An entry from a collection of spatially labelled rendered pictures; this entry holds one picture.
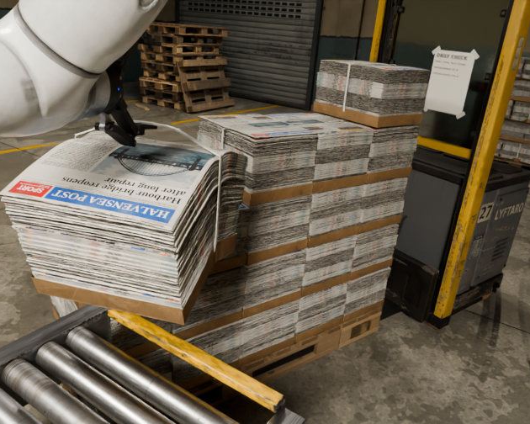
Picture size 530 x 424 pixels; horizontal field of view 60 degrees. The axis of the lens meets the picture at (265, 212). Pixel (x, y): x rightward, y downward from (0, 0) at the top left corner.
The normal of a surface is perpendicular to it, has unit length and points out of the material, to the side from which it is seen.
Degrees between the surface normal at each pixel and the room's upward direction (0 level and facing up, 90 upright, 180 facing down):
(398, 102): 90
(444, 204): 90
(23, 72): 66
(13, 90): 88
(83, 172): 14
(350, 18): 90
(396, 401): 0
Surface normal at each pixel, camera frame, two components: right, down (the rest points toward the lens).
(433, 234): -0.80, 0.16
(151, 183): 0.04, -0.79
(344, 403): 0.08, -0.92
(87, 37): 0.25, 0.73
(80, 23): 0.09, 0.63
